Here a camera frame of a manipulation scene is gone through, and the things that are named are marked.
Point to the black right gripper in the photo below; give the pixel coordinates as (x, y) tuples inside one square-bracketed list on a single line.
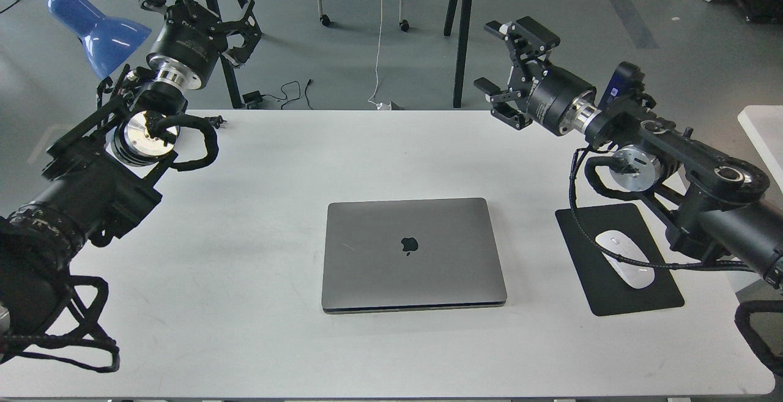
[(550, 100)]

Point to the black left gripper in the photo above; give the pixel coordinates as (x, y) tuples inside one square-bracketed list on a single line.
[(185, 46)]

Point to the grey laptop computer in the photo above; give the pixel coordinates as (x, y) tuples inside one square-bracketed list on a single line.
[(415, 254)]

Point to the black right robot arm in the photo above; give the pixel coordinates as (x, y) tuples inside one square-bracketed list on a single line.
[(712, 204)]

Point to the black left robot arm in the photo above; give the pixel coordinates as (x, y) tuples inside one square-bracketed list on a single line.
[(103, 171)]

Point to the white computer mouse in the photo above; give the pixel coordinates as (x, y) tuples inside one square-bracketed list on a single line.
[(637, 277)]

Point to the black mouse pad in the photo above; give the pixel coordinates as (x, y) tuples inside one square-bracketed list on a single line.
[(605, 291)]

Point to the black power adapter with cable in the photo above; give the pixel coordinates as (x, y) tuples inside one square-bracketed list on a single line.
[(255, 100)]

